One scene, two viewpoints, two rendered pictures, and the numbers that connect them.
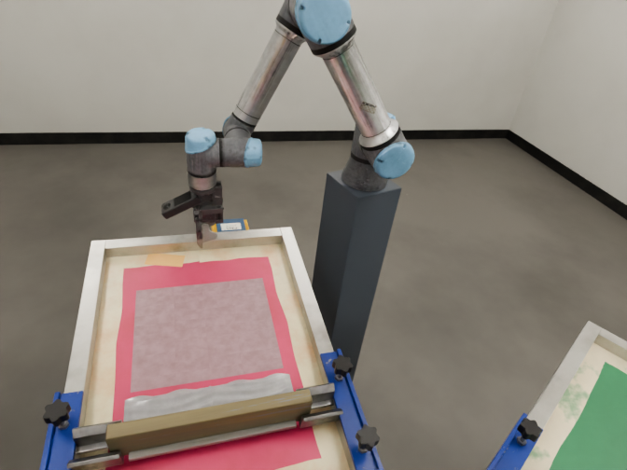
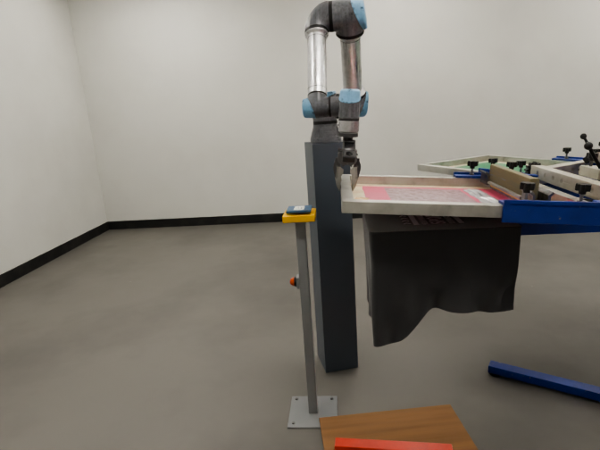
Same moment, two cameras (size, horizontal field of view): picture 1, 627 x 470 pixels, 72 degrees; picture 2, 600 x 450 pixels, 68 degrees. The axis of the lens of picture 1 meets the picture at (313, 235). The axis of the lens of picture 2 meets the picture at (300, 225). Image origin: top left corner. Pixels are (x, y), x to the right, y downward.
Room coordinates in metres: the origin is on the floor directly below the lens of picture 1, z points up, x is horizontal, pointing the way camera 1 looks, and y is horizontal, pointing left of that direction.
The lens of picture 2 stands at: (0.49, 1.90, 1.36)
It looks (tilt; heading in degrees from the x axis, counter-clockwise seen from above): 14 degrees down; 295
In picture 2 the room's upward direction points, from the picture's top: 4 degrees counter-clockwise
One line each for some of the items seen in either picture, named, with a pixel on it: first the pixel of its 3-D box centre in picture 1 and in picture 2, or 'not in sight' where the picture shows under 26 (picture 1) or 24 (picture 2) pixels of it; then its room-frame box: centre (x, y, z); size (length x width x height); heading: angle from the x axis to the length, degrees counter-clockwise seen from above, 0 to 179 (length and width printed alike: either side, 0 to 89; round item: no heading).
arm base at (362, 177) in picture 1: (366, 166); (325, 131); (1.28, -0.14, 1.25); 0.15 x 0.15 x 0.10
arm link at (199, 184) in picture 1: (202, 177); (347, 127); (1.02, 0.32, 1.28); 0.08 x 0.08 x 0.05
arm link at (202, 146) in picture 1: (202, 152); (349, 104); (1.01, 0.31, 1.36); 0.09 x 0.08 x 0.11; 106
